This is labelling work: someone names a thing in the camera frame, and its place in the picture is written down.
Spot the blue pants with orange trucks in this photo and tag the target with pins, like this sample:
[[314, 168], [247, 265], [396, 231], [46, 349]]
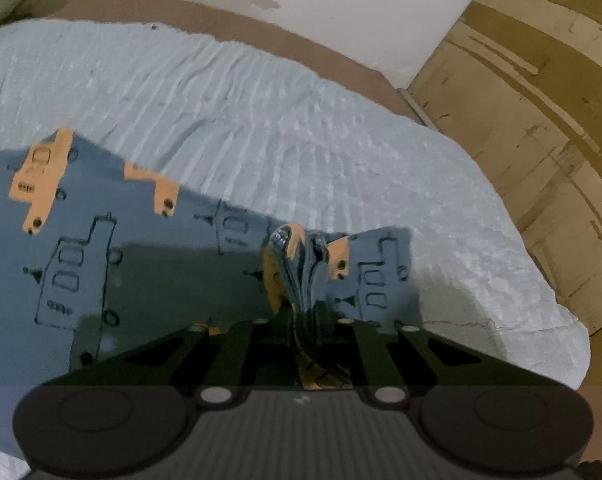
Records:
[[99, 256]]

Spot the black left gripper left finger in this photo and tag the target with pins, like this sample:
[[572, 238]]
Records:
[[259, 354]]

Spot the light blue bed sheet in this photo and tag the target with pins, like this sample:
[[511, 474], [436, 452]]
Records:
[[266, 134]]

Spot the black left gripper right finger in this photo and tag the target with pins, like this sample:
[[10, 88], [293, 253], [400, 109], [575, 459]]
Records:
[[407, 363]]

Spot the brown wooden bed frame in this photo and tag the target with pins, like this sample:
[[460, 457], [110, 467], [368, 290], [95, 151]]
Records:
[[226, 26]]

